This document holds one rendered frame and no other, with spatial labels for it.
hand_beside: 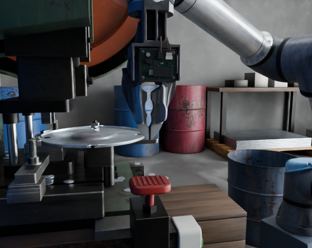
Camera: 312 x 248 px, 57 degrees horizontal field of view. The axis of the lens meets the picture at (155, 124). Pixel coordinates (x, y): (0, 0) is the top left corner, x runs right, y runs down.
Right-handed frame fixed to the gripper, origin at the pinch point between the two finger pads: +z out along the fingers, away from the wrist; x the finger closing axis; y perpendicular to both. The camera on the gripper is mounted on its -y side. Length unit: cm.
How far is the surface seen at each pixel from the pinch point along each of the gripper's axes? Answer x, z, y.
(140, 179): -1.4, 8.8, -0.6
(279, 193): 85, 52, -85
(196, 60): 131, -38, -363
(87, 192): -11.3, 14.4, -10.5
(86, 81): -11.5, -8.4, -28.4
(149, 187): -0.4, 9.0, 3.1
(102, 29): -7, -28, -69
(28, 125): -29.1, 4.3, -39.9
